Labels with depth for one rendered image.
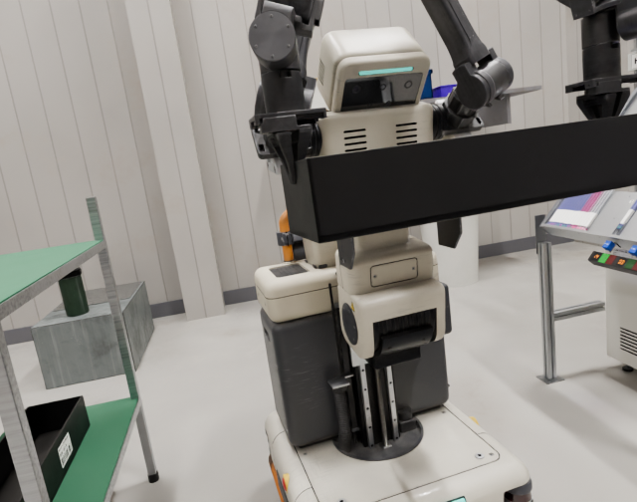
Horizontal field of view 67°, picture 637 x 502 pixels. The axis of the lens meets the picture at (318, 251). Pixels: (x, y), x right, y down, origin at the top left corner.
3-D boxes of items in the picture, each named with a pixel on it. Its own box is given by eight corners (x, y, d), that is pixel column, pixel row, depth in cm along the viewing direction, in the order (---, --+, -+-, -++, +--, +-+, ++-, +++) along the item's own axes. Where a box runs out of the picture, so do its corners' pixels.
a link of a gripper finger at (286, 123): (319, 180, 67) (311, 113, 66) (270, 188, 66) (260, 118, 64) (308, 181, 74) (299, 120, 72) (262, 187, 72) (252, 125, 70)
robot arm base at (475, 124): (468, 104, 119) (425, 109, 116) (482, 78, 112) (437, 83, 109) (482, 129, 115) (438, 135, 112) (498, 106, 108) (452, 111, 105)
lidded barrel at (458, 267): (462, 269, 421) (457, 203, 409) (496, 281, 375) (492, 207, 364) (413, 280, 409) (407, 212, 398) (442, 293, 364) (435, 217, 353)
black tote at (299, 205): (570, 183, 94) (567, 125, 92) (654, 181, 77) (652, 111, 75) (290, 233, 79) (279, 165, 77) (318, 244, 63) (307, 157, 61)
